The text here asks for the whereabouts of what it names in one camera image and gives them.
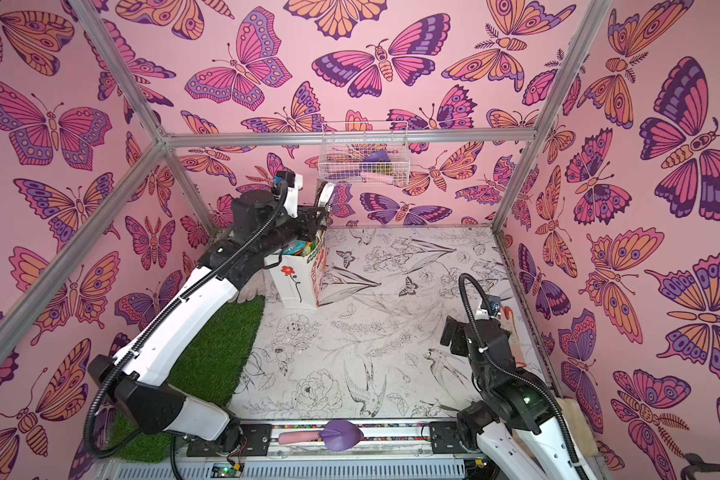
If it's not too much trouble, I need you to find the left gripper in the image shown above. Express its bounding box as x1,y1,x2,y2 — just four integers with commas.
249,205,323,265

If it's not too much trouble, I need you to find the dark brown snack bar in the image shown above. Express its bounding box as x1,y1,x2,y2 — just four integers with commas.
315,182,335,208

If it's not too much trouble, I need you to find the teal mint candy bag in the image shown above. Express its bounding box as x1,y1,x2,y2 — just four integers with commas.
288,240,315,256

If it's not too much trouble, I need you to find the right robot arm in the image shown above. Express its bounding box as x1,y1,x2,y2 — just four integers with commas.
440,273,597,479

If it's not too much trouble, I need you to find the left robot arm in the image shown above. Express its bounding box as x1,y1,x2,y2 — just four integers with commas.
83,172,335,459

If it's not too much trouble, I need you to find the white paper gift bag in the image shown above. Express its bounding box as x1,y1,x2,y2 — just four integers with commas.
264,231,326,310

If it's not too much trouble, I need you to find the orange and white garden glove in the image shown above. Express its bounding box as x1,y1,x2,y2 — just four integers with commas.
500,306,526,367

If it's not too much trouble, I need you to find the grey knit glove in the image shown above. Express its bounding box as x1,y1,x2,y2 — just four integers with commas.
229,281,266,304

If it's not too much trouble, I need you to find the purple trowel in basket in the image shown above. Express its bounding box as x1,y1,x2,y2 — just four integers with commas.
325,150,396,184

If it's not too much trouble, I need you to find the beige work glove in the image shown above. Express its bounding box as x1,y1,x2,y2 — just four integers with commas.
558,398,598,457

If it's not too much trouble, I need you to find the purple garden trowel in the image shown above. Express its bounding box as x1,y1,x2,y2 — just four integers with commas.
278,419,365,452

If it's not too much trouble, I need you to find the green artificial grass mat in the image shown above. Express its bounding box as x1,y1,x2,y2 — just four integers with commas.
108,295,266,463

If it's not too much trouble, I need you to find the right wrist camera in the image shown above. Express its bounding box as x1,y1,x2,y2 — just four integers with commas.
476,295,503,321

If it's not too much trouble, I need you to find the white wire basket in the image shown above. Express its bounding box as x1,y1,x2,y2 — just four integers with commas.
316,120,411,187

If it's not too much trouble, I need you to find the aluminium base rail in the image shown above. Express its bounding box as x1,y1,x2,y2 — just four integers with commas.
95,416,577,480

